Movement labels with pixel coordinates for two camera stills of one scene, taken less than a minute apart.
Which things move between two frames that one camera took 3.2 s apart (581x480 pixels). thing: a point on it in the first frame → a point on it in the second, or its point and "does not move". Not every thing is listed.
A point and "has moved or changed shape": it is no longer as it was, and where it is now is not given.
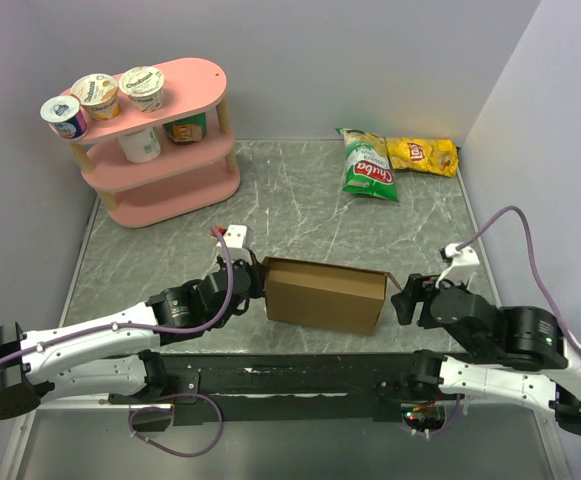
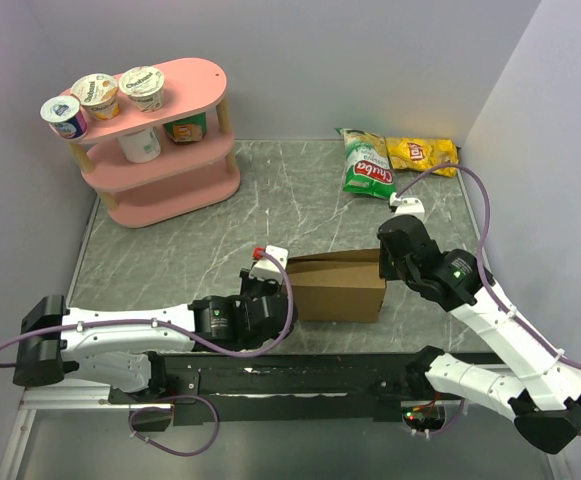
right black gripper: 420,284 → 385,271
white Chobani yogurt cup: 144,85 does not move
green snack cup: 187,130 does not move
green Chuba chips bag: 368,168 does not move
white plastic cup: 140,146 does not move
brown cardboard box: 324,295 has moved or changed shape
